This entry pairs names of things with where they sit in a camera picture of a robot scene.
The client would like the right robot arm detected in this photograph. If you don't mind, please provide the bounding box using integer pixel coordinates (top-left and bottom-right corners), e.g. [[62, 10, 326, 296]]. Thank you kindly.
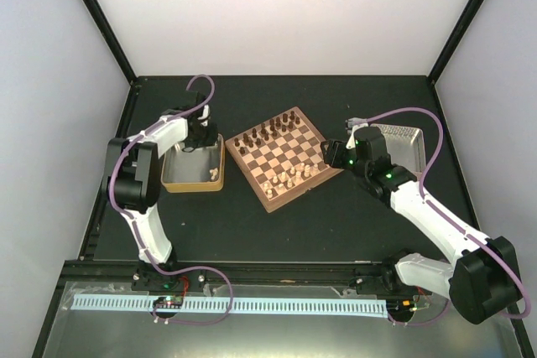
[[321, 126, 524, 324]]

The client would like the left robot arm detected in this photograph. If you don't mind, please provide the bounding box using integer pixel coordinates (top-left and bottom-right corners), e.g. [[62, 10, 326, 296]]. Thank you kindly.
[[101, 89, 217, 290]]

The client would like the wooden chess board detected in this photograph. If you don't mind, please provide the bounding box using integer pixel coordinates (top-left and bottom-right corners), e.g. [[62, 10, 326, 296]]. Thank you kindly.
[[225, 106, 341, 213]]

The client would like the dark chess pieces group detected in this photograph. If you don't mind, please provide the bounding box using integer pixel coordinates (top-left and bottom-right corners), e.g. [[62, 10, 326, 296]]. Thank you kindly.
[[230, 108, 304, 154]]

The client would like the small circuit board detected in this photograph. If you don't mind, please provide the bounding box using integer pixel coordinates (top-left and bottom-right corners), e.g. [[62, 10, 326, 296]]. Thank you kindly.
[[154, 296, 184, 309]]

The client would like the gold metal tin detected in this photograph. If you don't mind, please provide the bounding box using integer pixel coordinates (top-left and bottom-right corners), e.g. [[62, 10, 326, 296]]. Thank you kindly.
[[161, 134, 225, 194]]

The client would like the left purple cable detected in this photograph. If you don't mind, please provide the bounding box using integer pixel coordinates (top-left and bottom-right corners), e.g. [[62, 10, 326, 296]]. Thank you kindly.
[[107, 74, 236, 328]]

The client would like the black aluminium rail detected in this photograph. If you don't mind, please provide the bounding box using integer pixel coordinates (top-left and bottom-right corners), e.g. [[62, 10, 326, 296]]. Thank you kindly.
[[62, 259, 508, 292]]

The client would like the light blue cable duct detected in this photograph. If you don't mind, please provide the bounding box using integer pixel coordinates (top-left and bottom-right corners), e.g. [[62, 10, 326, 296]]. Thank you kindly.
[[70, 294, 388, 319]]

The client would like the left frame post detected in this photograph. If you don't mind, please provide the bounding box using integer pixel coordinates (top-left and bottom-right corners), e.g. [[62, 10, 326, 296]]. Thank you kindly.
[[82, 0, 137, 85]]

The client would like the frame post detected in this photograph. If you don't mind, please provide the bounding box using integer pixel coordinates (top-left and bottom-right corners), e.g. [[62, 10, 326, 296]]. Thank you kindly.
[[82, 0, 137, 85], [428, 0, 485, 85]]

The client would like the right frame post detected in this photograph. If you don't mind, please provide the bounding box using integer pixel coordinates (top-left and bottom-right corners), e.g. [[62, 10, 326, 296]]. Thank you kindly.
[[428, 0, 485, 85]]

